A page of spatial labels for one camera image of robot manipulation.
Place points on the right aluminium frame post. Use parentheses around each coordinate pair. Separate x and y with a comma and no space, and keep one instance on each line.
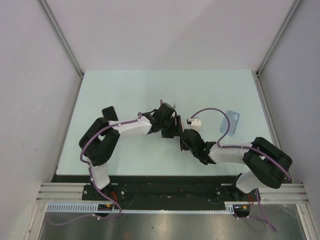
(279,35)

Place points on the left aluminium frame post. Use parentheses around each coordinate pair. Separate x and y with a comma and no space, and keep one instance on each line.
(57,30)

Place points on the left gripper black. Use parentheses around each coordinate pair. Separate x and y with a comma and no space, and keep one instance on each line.
(171,134)

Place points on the light blue phone case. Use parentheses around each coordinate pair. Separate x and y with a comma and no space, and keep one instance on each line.
(229,124)

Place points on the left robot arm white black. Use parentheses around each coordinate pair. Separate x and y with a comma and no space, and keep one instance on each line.
(100,140)

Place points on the aluminium cross rail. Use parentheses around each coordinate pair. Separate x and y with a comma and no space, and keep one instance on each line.
(288,193)

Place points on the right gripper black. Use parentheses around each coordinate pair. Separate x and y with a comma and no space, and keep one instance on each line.
(184,147)

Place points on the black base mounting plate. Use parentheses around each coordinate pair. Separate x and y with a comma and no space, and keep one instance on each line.
(162,190)

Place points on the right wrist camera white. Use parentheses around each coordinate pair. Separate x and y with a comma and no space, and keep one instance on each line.
(194,123)

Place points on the black phone from blue case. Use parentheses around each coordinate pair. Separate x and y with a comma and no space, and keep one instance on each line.
(110,114)

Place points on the slotted grey cable duct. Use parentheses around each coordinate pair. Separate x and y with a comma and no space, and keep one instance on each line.
(207,207)

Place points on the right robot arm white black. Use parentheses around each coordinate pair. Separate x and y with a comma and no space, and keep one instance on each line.
(268,165)

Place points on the aluminium frame post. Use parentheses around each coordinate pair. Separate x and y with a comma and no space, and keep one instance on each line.
(57,30)
(279,35)

